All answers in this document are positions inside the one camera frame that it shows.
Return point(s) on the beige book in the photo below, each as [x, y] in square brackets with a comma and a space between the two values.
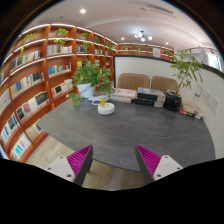
[190, 107]

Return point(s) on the clear stand-up sign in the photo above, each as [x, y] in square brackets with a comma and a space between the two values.
[198, 92]

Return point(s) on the pothos plant in white pot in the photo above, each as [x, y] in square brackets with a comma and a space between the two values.
[90, 76]

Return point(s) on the tan leather chair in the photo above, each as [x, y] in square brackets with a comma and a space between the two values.
[164, 84]
[133, 81]

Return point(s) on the red and black book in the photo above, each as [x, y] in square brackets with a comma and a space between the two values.
[190, 114]

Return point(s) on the small tree in black pot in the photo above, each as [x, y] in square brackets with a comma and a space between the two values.
[173, 101]

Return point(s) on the white wall socket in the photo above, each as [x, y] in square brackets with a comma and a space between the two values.
[214, 105]
[207, 97]

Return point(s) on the round white power strip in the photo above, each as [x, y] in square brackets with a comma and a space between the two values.
[106, 110]

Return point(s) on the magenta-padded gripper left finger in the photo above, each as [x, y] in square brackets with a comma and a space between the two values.
[60, 166]

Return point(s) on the ceiling air vent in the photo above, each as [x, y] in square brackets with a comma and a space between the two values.
[161, 9]

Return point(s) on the ceiling chandelier with round bulbs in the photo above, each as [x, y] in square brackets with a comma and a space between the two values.
[142, 35]

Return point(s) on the white sign board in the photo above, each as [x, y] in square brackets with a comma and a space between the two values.
[156, 52]

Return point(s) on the short orange-brown shelf unit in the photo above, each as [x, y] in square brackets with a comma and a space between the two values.
[143, 50]

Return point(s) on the white curtains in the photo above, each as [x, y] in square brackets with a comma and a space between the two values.
[215, 61]

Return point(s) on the thick dark-covered book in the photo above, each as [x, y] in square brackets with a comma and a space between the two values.
[146, 102]
[151, 94]

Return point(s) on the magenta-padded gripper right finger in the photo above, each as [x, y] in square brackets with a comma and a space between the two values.
[168, 165]

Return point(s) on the yellow charger block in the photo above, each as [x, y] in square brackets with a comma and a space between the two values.
[102, 101]

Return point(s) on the white partition with black rim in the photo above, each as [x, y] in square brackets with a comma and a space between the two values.
[146, 66]

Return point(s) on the long orange-brown bookshelf unit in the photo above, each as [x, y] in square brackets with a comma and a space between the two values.
[30, 86]

